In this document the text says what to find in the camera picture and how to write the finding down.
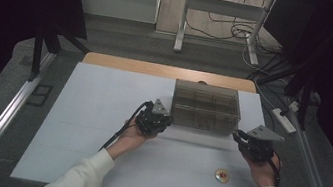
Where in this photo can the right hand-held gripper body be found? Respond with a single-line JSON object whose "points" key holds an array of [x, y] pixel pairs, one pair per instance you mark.
{"points": [[259, 145]]}

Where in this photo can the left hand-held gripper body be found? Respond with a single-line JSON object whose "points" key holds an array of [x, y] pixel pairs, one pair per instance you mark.
{"points": [[153, 120]]}

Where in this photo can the person's right hand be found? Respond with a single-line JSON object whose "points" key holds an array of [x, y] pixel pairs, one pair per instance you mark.
{"points": [[261, 172]]}

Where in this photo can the person's left hand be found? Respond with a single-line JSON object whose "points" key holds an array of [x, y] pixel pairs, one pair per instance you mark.
{"points": [[131, 140]]}

